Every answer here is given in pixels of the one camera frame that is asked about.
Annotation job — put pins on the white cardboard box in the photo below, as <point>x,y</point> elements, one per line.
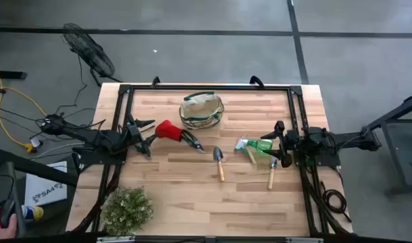
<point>45,185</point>

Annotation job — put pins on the black floor fan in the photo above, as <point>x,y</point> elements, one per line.
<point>89,50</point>

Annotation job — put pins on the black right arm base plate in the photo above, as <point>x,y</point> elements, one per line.
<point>324,161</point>

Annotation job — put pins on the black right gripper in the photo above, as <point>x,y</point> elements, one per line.
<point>288,143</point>

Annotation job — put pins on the green spray bottle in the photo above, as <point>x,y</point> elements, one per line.
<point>261,145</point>

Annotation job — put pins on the small power adapter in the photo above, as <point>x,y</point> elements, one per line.
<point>35,143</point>

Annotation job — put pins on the black computer mouse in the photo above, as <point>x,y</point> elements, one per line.
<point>6,212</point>

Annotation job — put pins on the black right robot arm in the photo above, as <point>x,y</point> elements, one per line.
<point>341,140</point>

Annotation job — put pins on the black floor bar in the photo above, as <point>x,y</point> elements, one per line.
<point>10,75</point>

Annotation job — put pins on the person's hand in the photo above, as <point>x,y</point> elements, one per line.
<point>0,233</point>

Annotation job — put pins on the silver metal bracket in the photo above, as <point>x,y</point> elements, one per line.
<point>304,240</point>
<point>115,240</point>

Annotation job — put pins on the black desk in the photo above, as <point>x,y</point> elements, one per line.
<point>10,179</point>

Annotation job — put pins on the beige green gardening bag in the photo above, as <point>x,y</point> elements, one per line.
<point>201,108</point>

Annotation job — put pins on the black metal stand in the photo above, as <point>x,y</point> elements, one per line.
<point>395,113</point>

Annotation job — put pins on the black table clamp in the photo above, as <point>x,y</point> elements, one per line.
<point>257,81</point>
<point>155,81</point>

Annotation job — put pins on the yellow blue bottle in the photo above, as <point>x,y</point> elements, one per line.
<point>37,213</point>

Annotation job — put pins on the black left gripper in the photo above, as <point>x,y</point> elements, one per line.
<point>135,133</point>

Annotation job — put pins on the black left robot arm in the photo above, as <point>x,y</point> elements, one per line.
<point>91,135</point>

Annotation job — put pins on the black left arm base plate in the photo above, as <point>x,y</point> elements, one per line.
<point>91,158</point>

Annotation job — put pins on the green artificial bush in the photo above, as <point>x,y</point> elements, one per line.
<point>126,211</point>

